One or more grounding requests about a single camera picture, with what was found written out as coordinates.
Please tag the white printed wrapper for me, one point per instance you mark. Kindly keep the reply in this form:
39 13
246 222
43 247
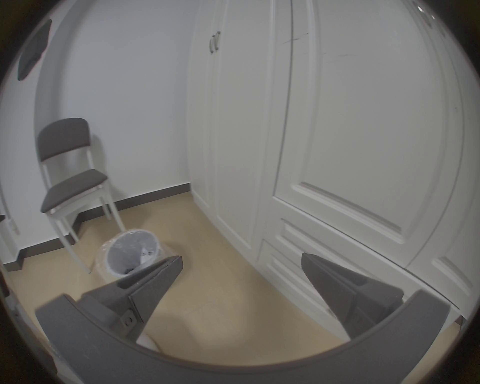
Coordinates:
148 255

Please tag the white trash bin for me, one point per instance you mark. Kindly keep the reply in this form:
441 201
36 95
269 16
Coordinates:
120 258

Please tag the grey and white chair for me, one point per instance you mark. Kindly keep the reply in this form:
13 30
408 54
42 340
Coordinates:
71 187

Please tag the white wardrobe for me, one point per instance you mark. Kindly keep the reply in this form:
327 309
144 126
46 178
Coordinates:
337 131

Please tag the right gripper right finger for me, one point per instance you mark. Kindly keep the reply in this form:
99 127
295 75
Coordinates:
333 288

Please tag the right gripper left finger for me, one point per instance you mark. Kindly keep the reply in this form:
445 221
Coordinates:
153 288

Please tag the clear plastic bag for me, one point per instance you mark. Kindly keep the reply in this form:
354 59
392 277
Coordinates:
100 262

